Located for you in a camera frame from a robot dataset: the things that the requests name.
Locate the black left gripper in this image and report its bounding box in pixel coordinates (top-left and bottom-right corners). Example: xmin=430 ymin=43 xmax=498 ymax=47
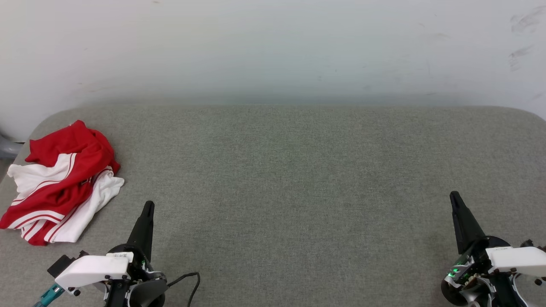
xmin=105 ymin=201 xmax=169 ymax=307

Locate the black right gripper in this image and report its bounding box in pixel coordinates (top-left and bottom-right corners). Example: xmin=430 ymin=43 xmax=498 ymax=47
xmin=441 ymin=191 xmax=523 ymax=307

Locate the red and white shirt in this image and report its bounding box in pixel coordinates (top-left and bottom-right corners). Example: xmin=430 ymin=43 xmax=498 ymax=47
xmin=0 ymin=120 xmax=125 ymax=246

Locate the thin black cable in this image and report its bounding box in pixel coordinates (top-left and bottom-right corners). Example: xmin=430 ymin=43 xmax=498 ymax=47
xmin=166 ymin=272 xmax=201 ymax=307

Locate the teal cable connector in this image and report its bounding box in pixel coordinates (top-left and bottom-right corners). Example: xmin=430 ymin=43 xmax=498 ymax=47
xmin=33 ymin=284 xmax=65 ymax=307

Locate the grey metal frame bar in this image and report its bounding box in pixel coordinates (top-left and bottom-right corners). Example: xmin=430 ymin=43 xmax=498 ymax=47
xmin=0 ymin=134 xmax=23 ymax=160

